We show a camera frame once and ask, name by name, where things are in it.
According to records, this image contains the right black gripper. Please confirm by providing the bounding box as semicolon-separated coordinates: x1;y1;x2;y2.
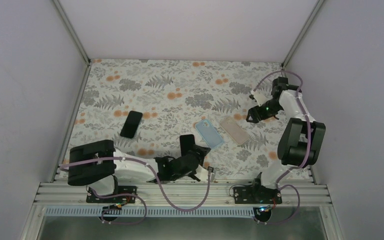
247;99;284;124

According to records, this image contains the black phone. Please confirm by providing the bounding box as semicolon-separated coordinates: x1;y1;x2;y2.
119;110;143;139
179;134;195;157

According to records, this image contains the light blue phone case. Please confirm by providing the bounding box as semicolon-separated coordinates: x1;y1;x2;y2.
194;119;224;149

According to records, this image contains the beige phone case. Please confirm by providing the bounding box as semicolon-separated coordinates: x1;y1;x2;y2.
219;116;250;146

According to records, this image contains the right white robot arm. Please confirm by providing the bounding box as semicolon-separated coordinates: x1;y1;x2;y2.
246;76;326;204

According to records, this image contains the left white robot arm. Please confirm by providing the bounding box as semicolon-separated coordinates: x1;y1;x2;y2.
60;140;214;203

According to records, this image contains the floral patterned table mat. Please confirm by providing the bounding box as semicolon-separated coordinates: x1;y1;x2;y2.
68;58;288;180

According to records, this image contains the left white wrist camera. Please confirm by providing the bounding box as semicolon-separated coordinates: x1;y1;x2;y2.
194;165;216;182

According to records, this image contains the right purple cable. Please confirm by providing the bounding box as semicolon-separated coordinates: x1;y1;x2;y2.
251;69;312;225

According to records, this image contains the aluminium mounting rail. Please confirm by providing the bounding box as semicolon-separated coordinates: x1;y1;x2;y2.
33;180;333;208

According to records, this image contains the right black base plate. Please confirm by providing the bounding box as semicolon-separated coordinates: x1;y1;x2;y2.
231;185;283;205

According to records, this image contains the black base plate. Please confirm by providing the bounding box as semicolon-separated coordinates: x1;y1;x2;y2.
85;185;137;205
231;185;283;205

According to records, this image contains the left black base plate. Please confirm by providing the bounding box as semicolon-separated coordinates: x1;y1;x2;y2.
85;185;137;205

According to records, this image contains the white slotted cable duct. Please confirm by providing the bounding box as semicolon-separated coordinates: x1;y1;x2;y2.
44;205;255;218

